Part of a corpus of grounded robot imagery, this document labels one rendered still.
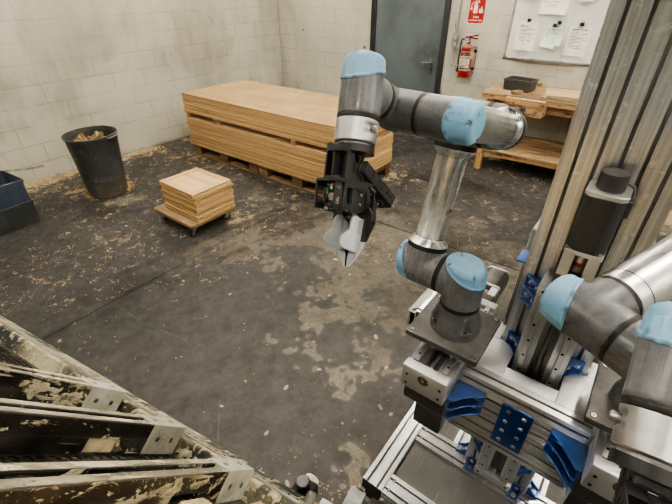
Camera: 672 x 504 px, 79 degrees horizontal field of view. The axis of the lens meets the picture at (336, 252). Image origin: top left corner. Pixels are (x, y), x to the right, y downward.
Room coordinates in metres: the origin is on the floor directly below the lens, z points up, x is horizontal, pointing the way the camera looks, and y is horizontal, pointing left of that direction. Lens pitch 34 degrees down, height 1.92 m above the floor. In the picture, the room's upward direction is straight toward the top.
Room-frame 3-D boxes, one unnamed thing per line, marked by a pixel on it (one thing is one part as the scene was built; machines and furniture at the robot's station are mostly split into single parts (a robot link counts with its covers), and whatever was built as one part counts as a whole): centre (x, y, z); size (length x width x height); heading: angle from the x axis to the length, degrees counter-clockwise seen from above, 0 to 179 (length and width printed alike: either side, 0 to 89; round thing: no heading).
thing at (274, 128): (4.92, 0.63, 0.39); 2.46 x 1.05 x 0.78; 53
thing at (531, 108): (4.43, -1.99, 0.70); 0.40 x 0.27 x 0.39; 53
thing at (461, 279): (0.92, -0.36, 1.20); 0.13 x 0.12 x 0.14; 50
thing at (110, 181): (4.09, 2.50, 0.33); 0.52 x 0.51 x 0.65; 53
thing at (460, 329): (0.92, -0.37, 1.09); 0.15 x 0.15 x 0.10
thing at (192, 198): (3.46, 1.35, 0.20); 0.61 x 0.53 x 0.40; 53
